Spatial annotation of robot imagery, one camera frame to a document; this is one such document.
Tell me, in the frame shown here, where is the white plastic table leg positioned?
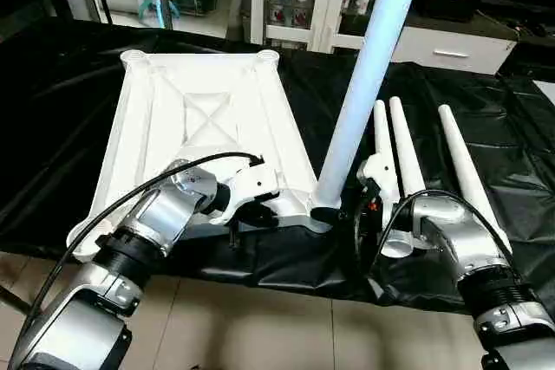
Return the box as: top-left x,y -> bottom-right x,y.
388,96 -> 428,199
371,100 -> 415,260
310,0 -> 429,224
437,104 -> 513,255

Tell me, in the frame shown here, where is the white plastic table top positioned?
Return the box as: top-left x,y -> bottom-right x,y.
68,49 -> 335,263

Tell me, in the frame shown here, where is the white drawer unit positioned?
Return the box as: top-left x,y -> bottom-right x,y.
390,25 -> 518,76

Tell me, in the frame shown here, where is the black plastic mat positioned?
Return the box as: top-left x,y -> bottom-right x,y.
0,16 -> 555,315

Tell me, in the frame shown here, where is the light blue plastic object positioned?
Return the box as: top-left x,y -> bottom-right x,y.
139,0 -> 182,29

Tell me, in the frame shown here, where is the black metal table leg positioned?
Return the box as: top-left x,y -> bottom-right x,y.
0,287 -> 32,315

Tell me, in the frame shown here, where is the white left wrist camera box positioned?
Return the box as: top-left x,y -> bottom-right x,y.
224,162 -> 281,217

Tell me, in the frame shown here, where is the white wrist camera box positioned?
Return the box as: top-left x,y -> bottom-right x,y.
357,152 -> 401,217
224,162 -> 281,217

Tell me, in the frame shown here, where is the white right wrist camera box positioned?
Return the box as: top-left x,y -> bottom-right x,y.
357,152 -> 401,217

